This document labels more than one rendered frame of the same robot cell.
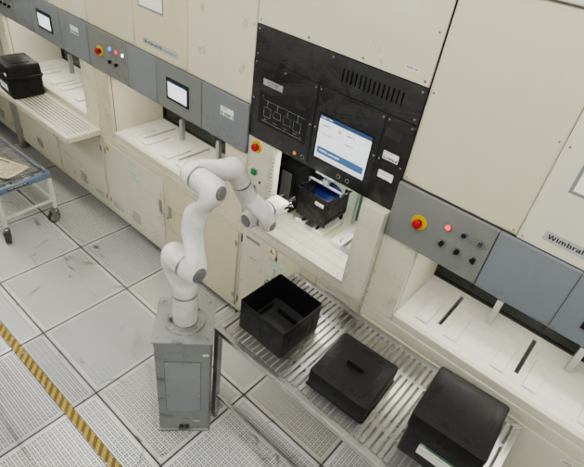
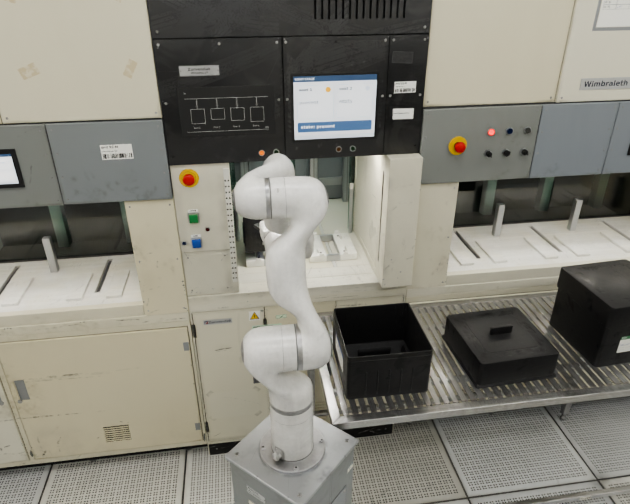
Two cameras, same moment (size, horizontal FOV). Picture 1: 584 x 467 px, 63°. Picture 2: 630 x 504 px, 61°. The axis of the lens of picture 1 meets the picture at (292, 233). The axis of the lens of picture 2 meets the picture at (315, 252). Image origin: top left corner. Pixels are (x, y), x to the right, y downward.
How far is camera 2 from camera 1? 1.44 m
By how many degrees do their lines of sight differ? 38
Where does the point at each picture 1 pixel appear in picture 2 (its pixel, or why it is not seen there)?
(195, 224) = (302, 267)
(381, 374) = (519, 321)
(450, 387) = (590, 275)
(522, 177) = (548, 38)
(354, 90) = (336, 23)
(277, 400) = (362, 487)
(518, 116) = not seen: outside the picture
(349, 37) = not seen: outside the picture
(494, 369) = (551, 259)
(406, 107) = (411, 16)
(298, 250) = not seen: hidden behind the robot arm
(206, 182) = (305, 186)
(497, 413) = not seen: outside the picture
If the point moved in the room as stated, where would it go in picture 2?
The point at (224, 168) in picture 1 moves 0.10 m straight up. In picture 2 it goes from (285, 169) to (284, 130)
